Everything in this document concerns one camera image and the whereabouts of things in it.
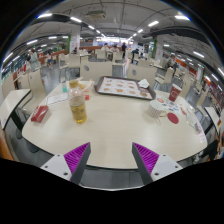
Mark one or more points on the white side table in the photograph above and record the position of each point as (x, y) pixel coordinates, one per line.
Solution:
(11, 104)

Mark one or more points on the person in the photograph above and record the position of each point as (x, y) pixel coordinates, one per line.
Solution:
(49, 59)
(33, 60)
(124, 50)

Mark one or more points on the red paper cup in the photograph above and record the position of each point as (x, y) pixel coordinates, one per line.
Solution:
(174, 93)

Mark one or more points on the colourful printed leaflet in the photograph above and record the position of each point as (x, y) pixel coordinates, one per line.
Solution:
(171, 105)

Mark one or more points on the clear bottle with yellow drink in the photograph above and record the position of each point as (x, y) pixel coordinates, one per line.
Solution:
(78, 108)

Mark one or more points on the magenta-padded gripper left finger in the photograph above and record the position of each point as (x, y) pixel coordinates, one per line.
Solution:
(77, 159)

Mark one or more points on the crumpled white napkin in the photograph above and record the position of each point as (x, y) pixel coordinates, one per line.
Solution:
(143, 83)

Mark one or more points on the clear plastic bag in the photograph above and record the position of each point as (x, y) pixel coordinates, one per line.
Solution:
(193, 122)

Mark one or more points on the ceiling strip lights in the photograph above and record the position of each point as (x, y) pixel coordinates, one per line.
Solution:
(100, 28)

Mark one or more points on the small teal bottle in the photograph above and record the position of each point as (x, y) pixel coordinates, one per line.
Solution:
(64, 87)

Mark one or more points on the brown tray with paper liner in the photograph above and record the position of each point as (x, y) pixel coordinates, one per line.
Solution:
(123, 88)

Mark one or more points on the white ribbed cup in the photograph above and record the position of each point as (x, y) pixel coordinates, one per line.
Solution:
(155, 109)

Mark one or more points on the red flat packet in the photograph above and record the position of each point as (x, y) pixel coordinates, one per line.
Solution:
(40, 113)

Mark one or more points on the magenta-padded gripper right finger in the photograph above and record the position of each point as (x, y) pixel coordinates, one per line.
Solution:
(145, 159)

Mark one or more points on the beige chair with round hole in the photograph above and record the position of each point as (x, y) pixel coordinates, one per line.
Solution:
(141, 72)
(96, 70)

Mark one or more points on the flat round red coaster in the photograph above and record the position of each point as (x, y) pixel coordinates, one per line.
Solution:
(173, 118)

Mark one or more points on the white paper sheet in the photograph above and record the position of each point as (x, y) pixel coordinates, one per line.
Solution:
(57, 98)

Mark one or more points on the crumpled clear food wrapper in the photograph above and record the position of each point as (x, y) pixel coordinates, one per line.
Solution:
(83, 86)

